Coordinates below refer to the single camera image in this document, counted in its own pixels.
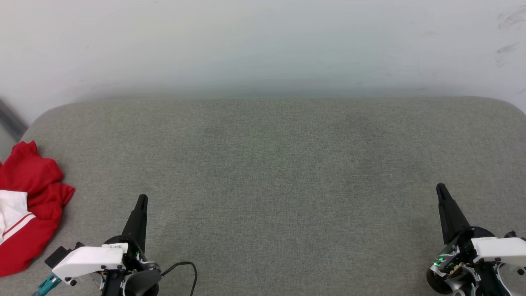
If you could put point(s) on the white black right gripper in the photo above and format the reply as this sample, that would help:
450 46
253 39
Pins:
497 248

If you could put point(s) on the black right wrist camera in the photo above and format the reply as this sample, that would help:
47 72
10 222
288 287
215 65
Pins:
513 235

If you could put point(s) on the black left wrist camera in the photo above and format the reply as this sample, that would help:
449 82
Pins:
59 255

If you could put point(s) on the teal left camera connector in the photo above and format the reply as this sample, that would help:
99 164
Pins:
47 283

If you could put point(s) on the grey fabric sofa cushion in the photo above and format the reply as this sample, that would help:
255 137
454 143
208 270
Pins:
271 176

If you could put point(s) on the red and white basketball jersey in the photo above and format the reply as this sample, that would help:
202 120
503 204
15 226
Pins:
39 193

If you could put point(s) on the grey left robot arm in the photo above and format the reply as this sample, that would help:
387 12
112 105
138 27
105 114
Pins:
141 284

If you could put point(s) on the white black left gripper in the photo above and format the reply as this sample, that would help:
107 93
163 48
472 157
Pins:
88 259

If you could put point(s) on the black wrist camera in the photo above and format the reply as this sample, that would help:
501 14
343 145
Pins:
513 235
59 255

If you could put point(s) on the dark grey wall strip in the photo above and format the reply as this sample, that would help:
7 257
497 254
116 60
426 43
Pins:
10 119

